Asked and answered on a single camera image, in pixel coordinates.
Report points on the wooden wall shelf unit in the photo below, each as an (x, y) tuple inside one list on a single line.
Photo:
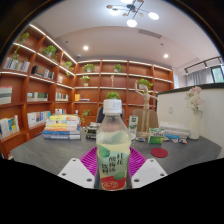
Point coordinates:
[(40, 93)]

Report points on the green and white box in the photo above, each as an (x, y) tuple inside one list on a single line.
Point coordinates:
[(155, 136)]

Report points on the white wall switch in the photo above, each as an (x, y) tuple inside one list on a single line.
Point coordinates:
[(170, 109)]

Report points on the ceiling air vent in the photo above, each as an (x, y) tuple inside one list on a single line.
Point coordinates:
[(150, 33)]

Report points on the clear yellow-green drink bottle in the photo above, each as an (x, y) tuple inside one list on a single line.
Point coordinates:
[(113, 153)]

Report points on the wooden artist mannequin figure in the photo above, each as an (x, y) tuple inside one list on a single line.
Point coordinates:
[(146, 106)]

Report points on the stack of dark books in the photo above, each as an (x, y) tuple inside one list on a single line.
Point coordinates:
[(91, 130)]

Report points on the dark blue chair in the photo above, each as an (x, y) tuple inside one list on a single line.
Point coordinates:
[(99, 115)]

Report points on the stack of colourful books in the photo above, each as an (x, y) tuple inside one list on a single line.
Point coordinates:
[(61, 127)]

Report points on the flat round red coaster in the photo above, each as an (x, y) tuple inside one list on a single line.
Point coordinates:
[(159, 152)]

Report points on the black track light rail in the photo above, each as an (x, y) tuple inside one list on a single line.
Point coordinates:
[(203, 61)]

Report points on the green and white drink carton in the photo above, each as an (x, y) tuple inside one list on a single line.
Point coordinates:
[(133, 126)]

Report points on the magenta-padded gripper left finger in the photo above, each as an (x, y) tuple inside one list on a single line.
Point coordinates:
[(76, 173)]

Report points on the branched ceiling lamp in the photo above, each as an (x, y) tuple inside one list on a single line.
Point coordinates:
[(132, 15)]

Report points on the grey curtain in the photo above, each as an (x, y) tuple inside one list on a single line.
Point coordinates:
[(199, 76)]

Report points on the tan chair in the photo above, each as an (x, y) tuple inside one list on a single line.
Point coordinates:
[(152, 119)]

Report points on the recessed ceiling spotlight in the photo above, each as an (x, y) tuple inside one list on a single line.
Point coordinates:
[(165, 55), (85, 47)]

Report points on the white vase with pink flowers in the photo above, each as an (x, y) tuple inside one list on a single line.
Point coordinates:
[(195, 125)]

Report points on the stack of white books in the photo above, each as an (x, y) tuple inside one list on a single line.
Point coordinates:
[(174, 128)]

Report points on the window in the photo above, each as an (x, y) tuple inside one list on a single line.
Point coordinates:
[(218, 74)]

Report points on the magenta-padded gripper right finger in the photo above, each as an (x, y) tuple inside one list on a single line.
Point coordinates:
[(148, 172)]

